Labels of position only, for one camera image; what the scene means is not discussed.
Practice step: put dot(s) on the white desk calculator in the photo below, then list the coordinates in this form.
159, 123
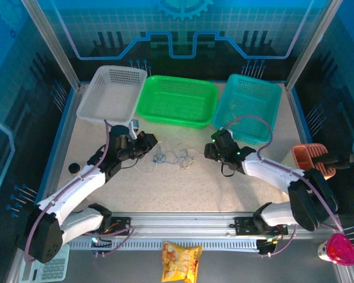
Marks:
51, 269

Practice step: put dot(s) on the small black round cap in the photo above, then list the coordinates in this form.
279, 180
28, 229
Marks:
74, 168

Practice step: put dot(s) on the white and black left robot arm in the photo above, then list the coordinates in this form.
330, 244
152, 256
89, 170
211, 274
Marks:
76, 185

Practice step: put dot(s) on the orange and cream utensil holder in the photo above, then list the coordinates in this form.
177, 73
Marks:
306, 153

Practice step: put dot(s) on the aluminium frame post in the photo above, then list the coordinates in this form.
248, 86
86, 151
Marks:
312, 38
47, 35

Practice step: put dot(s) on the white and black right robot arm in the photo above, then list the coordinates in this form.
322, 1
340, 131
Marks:
271, 171

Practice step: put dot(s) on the green plastic basket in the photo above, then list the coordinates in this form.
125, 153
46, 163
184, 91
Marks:
177, 103

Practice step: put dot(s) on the white plastic basket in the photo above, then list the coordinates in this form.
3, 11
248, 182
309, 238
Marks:
106, 97

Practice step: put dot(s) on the yellow snack bag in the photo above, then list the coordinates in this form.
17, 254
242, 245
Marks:
181, 261

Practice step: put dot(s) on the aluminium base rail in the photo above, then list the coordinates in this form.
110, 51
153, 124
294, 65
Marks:
180, 221

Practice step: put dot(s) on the teal plastic basket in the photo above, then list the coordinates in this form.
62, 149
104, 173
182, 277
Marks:
253, 97

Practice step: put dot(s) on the pile of rubber bands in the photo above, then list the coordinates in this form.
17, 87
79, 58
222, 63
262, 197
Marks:
180, 151

